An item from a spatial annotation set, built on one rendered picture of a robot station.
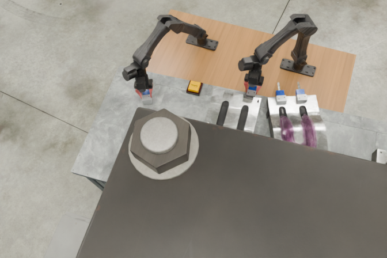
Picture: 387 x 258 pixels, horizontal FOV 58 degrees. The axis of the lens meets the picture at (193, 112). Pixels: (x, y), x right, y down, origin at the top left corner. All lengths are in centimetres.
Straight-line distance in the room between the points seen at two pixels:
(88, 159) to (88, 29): 187
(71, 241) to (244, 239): 72
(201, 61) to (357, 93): 148
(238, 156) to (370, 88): 268
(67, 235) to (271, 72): 143
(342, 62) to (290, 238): 177
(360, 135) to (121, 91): 134
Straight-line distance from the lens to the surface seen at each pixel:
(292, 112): 191
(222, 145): 56
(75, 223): 115
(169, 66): 212
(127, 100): 205
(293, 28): 174
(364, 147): 199
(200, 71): 208
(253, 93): 194
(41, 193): 293
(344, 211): 56
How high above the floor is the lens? 252
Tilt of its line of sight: 63 degrees down
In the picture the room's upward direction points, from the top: 9 degrees counter-clockwise
